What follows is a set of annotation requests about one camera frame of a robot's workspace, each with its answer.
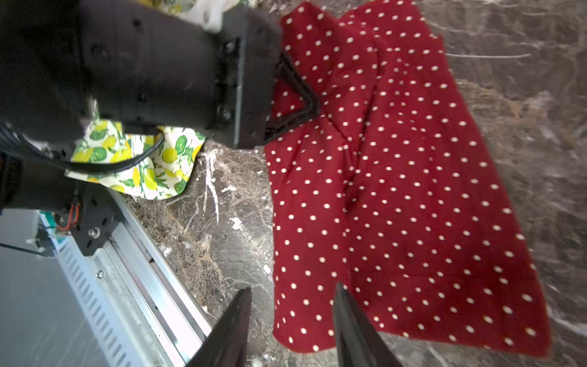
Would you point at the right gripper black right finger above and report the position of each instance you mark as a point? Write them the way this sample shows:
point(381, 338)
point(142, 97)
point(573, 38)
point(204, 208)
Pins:
point(358, 344)

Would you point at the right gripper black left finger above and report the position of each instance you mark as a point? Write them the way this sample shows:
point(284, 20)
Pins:
point(227, 343)

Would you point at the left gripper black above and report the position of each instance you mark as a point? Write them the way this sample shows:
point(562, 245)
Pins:
point(144, 68)

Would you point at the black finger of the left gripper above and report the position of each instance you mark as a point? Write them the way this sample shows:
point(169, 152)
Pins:
point(293, 103)

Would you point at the lemon print skirt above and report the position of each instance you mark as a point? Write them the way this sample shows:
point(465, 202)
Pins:
point(162, 175)

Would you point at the red polka dot skirt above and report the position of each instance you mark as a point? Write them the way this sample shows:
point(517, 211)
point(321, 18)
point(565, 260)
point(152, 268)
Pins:
point(392, 192)

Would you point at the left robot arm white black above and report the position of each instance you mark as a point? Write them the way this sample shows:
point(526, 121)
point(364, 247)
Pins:
point(33, 173)

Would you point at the aluminium front rail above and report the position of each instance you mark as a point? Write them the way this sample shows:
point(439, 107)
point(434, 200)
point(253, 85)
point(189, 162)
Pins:
point(138, 309)

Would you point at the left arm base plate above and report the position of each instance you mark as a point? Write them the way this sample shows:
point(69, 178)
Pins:
point(95, 216)

